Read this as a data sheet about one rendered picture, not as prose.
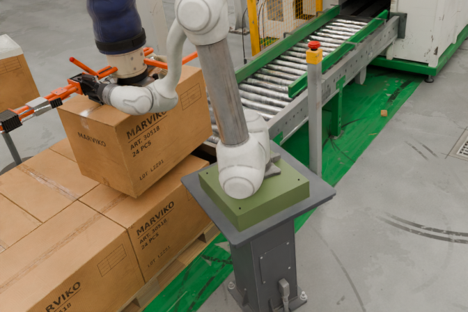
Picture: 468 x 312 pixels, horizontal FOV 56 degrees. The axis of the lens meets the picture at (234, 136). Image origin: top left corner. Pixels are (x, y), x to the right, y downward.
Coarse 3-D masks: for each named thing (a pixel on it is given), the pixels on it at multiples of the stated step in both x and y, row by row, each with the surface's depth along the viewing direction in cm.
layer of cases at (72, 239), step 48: (0, 192) 241; (48, 192) 236; (96, 192) 231; (144, 192) 227; (0, 240) 209; (48, 240) 205; (96, 240) 202; (144, 240) 218; (0, 288) 184; (48, 288) 182; (96, 288) 201
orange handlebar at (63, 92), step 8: (144, 48) 214; (152, 48) 213; (192, 56) 200; (152, 64) 200; (160, 64) 196; (104, 72) 195; (112, 72) 198; (64, 88) 184; (72, 88) 185; (48, 96) 181; (56, 96) 180; (64, 96) 182; (32, 112) 173
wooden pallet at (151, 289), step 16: (208, 224) 259; (192, 240) 250; (208, 240) 264; (176, 256) 242; (192, 256) 256; (160, 272) 235; (176, 272) 247; (144, 288) 228; (160, 288) 239; (128, 304) 233; (144, 304) 231
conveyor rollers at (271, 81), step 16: (320, 32) 382; (336, 32) 379; (352, 32) 379; (304, 48) 364; (352, 48) 347; (272, 64) 338; (288, 64) 337; (304, 64) 338; (256, 80) 318; (272, 80) 318; (288, 80) 313; (240, 96) 307; (256, 96) 299; (272, 96) 301; (272, 112) 283
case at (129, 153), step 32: (192, 96) 220; (64, 128) 209; (96, 128) 191; (128, 128) 189; (160, 128) 206; (192, 128) 226; (96, 160) 207; (128, 160) 194; (160, 160) 212; (128, 192) 205
